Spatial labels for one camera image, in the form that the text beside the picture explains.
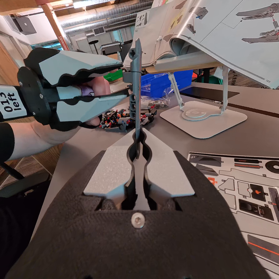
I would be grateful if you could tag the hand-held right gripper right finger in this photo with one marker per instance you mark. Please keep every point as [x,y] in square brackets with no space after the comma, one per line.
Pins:
[170,174]

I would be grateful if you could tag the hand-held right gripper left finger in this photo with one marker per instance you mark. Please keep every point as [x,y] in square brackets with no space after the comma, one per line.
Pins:
[109,174]

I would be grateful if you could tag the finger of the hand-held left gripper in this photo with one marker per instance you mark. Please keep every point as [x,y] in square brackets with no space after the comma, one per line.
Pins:
[76,61]
[76,109]

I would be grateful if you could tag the dark grey lego wing assembly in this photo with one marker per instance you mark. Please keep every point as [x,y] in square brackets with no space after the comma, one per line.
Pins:
[136,65]

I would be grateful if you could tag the person's left forearm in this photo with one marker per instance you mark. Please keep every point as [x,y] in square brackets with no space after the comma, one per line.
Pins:
[13,141]

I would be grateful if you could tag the partly built lego car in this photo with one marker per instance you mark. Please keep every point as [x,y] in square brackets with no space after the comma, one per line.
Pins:
[122,122]

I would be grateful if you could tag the lego sticker sheet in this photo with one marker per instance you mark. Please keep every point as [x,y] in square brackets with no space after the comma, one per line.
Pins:
[239,185]

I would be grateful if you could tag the plastic bag of lego parts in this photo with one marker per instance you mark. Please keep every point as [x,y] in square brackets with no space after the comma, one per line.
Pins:
[155,103]

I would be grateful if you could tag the lego instruction booklet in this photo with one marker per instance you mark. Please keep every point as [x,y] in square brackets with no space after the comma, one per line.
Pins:
[228,32]

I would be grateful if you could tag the person's left hand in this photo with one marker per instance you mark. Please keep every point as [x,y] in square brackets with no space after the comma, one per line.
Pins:
[52,138]

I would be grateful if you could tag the black floor lamp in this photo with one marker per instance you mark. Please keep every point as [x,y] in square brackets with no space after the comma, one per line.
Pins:
[93,43]

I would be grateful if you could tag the green plastic bin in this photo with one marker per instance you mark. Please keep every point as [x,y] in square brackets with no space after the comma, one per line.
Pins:
[113,76]

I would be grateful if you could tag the white book stand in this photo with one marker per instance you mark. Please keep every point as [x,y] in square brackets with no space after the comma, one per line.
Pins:
[202,124]

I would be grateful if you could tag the grey office chair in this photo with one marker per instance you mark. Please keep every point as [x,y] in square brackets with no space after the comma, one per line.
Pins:
[26,183]

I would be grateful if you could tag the far blue bin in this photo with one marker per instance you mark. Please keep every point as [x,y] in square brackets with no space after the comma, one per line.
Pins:
[170,82]

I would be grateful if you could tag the person's dark clothing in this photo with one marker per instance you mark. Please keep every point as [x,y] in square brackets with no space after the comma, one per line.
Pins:
[11,218]

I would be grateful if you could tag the silver ventilation duct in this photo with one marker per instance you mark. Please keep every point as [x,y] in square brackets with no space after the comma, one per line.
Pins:
[98,15]

